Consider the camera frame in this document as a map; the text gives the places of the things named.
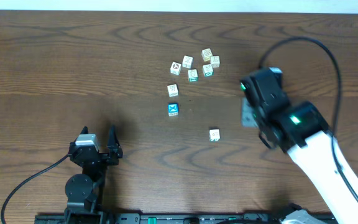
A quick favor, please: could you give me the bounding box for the wooden block teal side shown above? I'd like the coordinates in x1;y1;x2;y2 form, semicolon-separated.
209;129;221;141

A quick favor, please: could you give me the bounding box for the wooden block green letter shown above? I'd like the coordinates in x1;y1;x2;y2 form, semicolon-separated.
188;69;198;82

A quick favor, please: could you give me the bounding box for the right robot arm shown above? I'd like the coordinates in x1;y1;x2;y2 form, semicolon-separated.
240;68;358;223

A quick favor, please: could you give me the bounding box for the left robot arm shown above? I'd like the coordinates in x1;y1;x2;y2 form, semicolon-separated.
65;126;123;214

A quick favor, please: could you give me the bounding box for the wooden block upper right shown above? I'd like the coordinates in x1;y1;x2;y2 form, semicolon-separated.
210;56;220;68

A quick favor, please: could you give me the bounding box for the wooden block teal letter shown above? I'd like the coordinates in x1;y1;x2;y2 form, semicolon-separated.
202;64;214;77

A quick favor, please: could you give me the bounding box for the wooden block yellow edge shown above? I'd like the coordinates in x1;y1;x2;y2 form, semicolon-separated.
201;49;213;62

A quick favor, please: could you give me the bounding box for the blue letter block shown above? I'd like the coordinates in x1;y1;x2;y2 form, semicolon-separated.
168;103;178;116

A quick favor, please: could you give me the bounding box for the wooden block near blue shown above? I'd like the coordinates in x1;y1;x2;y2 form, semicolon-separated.
167;84;178;97

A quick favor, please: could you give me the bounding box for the wooden block upper left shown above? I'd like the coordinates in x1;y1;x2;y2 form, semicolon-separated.
182;55;193;69

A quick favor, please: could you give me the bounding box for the wooden block red picture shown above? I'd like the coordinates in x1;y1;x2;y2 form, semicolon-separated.
170;62;181;75

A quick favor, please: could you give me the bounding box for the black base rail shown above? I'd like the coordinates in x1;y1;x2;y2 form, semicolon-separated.
34;213;278;224

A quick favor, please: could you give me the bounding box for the right black cable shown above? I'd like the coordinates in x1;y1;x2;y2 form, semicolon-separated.
257;36;358;223

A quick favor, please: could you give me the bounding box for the black cable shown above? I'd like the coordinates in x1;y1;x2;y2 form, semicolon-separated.
257;36;358;223
1;154;71;224

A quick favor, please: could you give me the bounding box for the left black cable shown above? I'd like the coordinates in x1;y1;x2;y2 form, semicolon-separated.
1;154;71;224

